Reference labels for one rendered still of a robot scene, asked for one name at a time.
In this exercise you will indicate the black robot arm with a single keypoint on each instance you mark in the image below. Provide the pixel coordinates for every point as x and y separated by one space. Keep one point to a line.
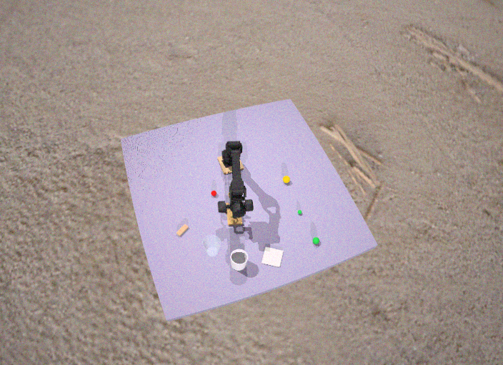
231 157

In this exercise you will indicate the white cup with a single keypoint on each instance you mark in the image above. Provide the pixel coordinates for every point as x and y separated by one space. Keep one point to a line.
238 259

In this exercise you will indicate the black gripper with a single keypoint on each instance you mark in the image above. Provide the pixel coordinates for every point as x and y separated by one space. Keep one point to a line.
247 205

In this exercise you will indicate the clear plastic cup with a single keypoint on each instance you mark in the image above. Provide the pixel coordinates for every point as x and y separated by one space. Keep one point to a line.
211 245

